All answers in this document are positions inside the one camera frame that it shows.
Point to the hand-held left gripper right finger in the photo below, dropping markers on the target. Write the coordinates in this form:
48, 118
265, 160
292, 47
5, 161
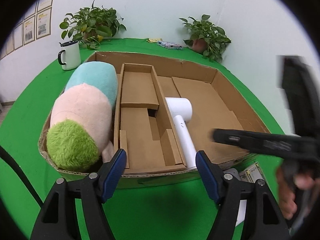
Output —
207, 177

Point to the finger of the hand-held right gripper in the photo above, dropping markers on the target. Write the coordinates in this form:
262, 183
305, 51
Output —
250, 140

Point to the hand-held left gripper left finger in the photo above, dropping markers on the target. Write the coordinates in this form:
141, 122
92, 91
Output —
112, 173

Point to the white green medicine box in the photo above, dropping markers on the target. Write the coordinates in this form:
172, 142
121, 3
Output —
251, 173

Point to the large shallow cardboard box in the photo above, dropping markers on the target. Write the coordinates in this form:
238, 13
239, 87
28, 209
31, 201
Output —
220, 110

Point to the long brown cardboard box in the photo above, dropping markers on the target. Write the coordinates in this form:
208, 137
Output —
137, 135

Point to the white hair dryer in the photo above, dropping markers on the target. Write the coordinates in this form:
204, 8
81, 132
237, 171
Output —
183, 135

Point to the pastel plush toy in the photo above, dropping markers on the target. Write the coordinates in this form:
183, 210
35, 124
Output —
80, 105

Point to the person's right hand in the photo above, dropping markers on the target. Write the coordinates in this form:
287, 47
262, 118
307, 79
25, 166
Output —
285, 195

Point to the green tablecloth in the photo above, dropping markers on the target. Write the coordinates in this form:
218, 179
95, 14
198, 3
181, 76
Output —
155, 210

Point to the potted plant in terracotta pot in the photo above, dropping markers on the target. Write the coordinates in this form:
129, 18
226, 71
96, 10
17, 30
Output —
205, 35

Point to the patterned tissue packet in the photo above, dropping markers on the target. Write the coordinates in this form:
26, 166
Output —
170, 45

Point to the yellow cloth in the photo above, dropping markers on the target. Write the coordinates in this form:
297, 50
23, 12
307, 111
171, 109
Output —
153, 40

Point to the leafy potted plant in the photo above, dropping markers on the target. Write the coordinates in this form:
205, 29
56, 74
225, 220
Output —
95, 22

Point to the wall of framed certificates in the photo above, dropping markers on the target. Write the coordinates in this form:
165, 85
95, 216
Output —
42, 25

